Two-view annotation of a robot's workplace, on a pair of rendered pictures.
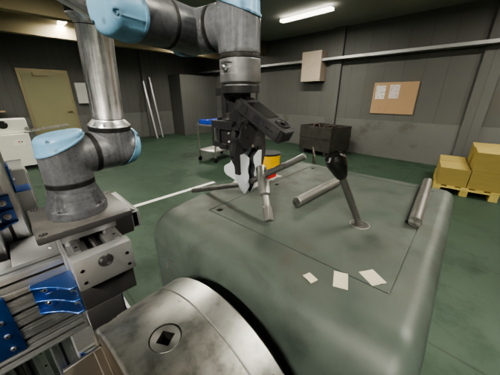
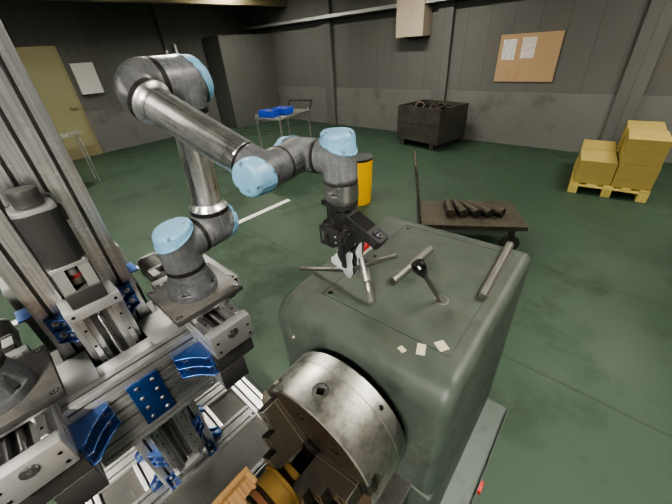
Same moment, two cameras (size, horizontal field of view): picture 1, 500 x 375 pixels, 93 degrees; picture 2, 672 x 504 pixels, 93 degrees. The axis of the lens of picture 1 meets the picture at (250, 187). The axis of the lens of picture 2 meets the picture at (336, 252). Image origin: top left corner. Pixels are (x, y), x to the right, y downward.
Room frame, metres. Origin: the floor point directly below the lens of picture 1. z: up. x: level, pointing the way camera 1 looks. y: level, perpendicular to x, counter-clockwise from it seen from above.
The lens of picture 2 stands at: (-0.20, 0.04, 1.80)
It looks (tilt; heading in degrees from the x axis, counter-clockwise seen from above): 33 degrees down; 0
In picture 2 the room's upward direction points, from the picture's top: 4 degrees counter-clockwise
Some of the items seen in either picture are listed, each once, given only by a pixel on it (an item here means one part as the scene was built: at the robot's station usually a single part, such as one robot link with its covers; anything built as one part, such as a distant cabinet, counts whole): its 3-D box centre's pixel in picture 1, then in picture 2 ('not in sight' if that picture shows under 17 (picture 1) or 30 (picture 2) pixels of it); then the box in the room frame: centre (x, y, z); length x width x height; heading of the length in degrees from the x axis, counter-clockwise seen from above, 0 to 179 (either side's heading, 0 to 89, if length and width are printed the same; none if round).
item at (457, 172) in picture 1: (466, 167); (615, 156); (3.85, -3.68, 0.35); 1.19 x 0.88 x 0.70; 137
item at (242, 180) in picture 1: (234, 172); (340, 263); (0.47, 0.03, 1.33); 0.06 x 0.03 x 0.09; 48
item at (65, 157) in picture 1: (66, 155); (179, 244); (0.64, 0.51, 1.33); 0.13 x 0.12 x 0.14; 148
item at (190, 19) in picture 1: (189, 31); (296, 156); (0.52, 0.11, 1.60); 0.11 x 0.11 x 0.08; 58
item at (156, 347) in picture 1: (167, 346); (320, 395); (0.18, 0.09, 1.22); 0.03 x 0.03 x 0.03
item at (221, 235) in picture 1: (309, 267); (406, 325); (0.50, -0.16, 1.06); 0.59 x 0.48 x 0.39; 138
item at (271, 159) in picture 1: (268, 170); (358, 179); (3.84, -0.32, 0.30); 0.38 x 0.38 x 0.61
